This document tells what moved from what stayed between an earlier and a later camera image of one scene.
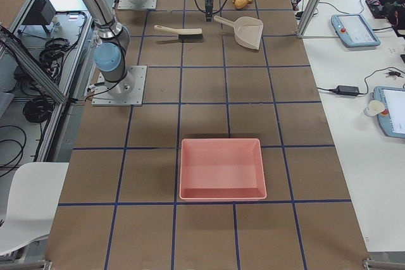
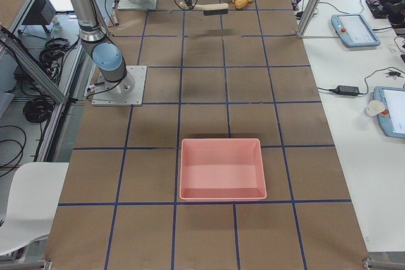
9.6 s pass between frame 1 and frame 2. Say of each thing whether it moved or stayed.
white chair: stayed
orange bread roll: stayed
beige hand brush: moved
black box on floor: stayed
